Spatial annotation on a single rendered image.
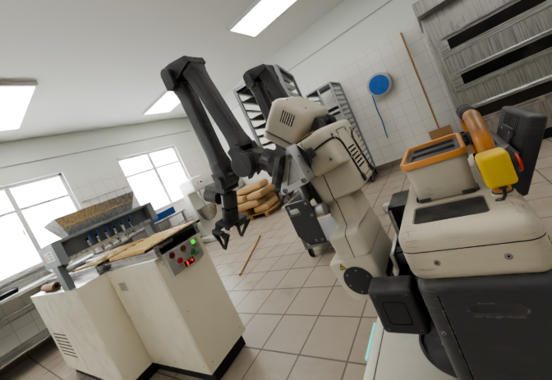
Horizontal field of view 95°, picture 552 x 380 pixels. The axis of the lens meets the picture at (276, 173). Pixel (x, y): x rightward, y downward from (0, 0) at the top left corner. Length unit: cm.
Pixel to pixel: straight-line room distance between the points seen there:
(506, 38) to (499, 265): 347
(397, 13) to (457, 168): 445
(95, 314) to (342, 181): 190
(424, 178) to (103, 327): 212
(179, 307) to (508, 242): 152
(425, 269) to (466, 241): 11
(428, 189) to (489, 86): 325
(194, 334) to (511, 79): 392
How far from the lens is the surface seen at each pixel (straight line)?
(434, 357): 116
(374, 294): 85
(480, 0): 402
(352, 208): 87
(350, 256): 91
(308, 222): 88
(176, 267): 167
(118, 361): 237
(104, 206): 238
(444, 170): 75
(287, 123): 84
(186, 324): 176
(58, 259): 222
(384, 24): 509
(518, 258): 67
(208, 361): 188
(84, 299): 225
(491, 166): 65
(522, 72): 401
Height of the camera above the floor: 109
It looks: 4 degrees down
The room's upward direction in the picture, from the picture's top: 25 degrees counter-clockwise
